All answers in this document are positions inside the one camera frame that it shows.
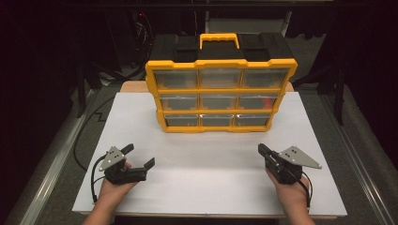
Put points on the person's right hand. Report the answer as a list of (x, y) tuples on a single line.
[(291, 195)]

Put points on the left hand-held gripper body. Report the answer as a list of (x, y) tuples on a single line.
[(117, 175)]

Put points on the person's left hand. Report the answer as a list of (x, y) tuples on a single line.
[(114, 190)]

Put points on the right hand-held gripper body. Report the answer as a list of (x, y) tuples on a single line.
[(286, 170)]

